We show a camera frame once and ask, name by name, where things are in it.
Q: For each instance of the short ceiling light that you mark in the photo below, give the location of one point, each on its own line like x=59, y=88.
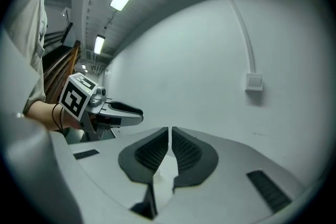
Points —
x=99, y=44

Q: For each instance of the black wrist band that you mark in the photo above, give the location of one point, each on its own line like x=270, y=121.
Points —
x=53, y=115

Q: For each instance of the white wall switch box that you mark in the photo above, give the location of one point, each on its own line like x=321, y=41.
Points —
x=254, y=81

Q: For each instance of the person's left forearm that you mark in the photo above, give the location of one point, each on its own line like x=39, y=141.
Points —
x=42, y=115

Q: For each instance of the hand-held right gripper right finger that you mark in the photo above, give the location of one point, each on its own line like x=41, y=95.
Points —
x=199, y=160

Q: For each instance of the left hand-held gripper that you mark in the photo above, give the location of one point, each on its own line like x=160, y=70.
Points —
x=74, y=97

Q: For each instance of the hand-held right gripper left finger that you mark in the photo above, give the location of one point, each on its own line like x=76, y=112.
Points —
x=136, y=162

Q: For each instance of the white wall conduit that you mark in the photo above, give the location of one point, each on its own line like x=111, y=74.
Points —
x=244, y=31

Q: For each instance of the grey shirt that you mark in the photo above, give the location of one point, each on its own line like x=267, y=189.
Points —
x=29, y=34

